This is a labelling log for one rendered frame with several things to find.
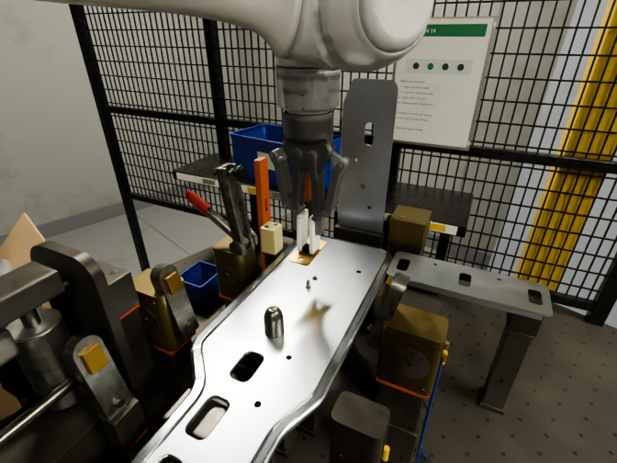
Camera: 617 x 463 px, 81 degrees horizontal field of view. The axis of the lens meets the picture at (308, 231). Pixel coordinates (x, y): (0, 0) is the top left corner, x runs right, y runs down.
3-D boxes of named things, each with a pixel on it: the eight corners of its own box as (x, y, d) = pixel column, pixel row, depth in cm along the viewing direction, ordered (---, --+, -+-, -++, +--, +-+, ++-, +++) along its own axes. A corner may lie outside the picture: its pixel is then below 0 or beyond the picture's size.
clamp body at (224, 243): (252, 382, 85) (238, 256, 68) (218, 367, 89) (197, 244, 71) (267, 362, 90) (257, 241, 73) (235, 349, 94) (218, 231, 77)
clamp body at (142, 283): (195, 446, 72) (157, 300, 54) (155, 423, 76) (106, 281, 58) (216, 419, 77) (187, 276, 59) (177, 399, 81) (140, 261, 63)
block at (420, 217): (405, 345, 94) (427, 224, 77) (375, 335, 97) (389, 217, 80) (410, 326, 101) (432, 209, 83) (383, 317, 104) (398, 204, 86)
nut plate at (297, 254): (308, 266, 60) (308, 260, 59) (287, 261, 61) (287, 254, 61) (327, 242, 66) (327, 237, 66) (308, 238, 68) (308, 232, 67)
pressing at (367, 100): (381, 233, 86) (398, 80, 69) (337, 224, 90) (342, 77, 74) (382, 232, 86) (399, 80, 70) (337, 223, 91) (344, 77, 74)
